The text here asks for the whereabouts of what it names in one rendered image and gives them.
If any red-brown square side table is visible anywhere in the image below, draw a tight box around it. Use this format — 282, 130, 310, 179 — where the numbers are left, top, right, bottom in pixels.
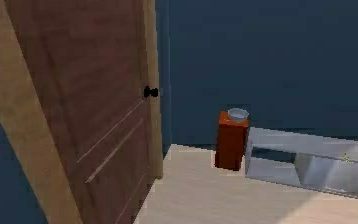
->
214, 110, 250, 172

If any pale grey low shelf unit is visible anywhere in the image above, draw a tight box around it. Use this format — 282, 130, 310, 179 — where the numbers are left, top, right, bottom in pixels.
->
244, 126, 358, 200

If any black round door knob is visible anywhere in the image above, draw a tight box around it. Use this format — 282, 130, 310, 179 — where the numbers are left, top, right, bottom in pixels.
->
143, 85, 160, 99

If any grey bowl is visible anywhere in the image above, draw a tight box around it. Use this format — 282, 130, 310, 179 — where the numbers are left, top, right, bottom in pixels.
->
227, 107, 250, 124

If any brown wooden room door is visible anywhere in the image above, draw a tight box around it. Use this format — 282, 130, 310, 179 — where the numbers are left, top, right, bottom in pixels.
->
4, 0, 154, 224

